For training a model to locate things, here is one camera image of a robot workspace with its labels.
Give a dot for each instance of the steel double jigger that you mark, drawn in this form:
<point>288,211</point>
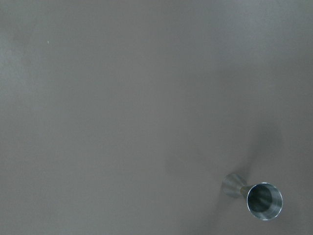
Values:
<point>263,200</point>

